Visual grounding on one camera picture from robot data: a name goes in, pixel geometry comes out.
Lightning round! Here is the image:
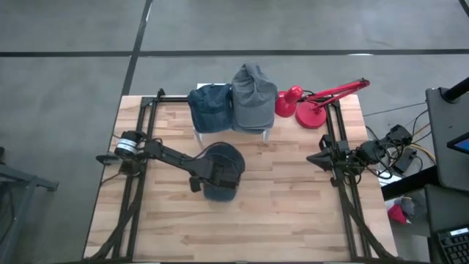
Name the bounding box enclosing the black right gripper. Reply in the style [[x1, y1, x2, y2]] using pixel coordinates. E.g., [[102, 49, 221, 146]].
[[306, 133, 353, 172]]

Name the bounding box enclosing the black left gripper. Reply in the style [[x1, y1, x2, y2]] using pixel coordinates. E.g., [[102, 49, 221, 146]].
[[188, 161, 243, 194]]

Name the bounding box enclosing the red desk lamp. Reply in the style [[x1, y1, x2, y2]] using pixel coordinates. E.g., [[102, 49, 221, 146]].
[[275, 78, 371, 130]]

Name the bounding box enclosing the white perforated metal shelf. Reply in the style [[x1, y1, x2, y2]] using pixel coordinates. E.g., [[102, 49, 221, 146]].
[[193, 83, 274, 144]]

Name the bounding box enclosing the white paper sheet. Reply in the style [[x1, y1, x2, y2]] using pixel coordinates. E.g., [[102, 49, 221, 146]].
[[378, 172, 403, 187]]

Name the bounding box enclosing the black power supply box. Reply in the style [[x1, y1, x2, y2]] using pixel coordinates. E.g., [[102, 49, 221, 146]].
[[391, 147, 418, 175]]

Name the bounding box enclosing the black beam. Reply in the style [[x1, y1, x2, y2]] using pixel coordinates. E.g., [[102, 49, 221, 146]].
[[380, 166, 440, 202]]

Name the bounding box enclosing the red cloth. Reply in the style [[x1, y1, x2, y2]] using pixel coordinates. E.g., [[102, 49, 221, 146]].
[[387, 203, 410, 225]]

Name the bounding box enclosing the grey cloth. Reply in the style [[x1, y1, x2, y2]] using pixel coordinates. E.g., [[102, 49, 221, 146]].
[[400, 197, 418, 218]]

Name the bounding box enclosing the grey desk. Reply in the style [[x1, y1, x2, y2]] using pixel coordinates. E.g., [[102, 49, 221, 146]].
[[424, 87, 469, 193]]

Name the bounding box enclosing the blue tablet screen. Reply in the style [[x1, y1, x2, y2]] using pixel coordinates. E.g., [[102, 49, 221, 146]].
[[446, 131, 469, 155]]

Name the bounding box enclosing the black pole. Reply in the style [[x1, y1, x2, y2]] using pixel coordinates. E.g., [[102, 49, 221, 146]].
[[440, 76, 469, 103]]

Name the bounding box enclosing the black keyboard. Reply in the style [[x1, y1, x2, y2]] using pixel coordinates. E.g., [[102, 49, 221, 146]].
[[431, 224, 469, 264]]

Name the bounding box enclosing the grey metal stand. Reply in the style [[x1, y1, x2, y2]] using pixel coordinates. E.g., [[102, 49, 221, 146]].
[[0, 145, 60, 264]]

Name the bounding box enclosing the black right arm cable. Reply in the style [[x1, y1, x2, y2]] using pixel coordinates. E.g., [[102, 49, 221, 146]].
[[361, 126, 407, 180]]

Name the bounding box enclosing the yellow cable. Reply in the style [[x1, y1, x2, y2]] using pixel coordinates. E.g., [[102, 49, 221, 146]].
[[406, 122, 437, 166]]

